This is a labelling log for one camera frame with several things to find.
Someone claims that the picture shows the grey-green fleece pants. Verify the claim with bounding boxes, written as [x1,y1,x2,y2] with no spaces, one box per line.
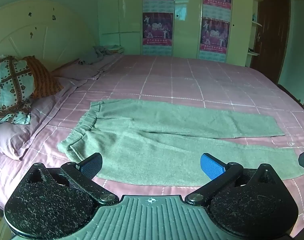
[57,99,304,186]

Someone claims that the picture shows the lilac pillow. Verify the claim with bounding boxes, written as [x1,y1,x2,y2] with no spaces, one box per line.
[0,95,59,160]

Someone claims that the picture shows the orange striped pillow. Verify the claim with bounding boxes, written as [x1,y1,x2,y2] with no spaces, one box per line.
[23,56,63,99]

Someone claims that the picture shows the patterned teal brown pillow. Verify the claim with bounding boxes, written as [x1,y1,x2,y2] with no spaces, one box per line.
[0,55,35,125]

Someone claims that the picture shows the grey crumpled cloth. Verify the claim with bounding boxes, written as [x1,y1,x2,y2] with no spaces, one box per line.
[78,46,112,65]

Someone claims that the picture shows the folded clothes stack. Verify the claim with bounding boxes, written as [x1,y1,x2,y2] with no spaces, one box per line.
[105,45,124,54]

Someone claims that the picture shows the lower right purple poster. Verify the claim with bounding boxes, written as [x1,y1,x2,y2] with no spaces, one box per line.
[200,17,230,54]

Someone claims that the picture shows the dark brown wooden door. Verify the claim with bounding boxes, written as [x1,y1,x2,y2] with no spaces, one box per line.
[250,0,291,84]

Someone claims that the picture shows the cream wooden headboard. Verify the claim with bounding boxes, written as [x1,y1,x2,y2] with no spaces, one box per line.
[0,0,95,71]

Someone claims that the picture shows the lower left purple poster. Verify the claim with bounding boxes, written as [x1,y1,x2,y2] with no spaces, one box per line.
[142,12,173,46]

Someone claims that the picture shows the cream corner shelves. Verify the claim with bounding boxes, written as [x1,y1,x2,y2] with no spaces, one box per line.
[245,0,263,67]

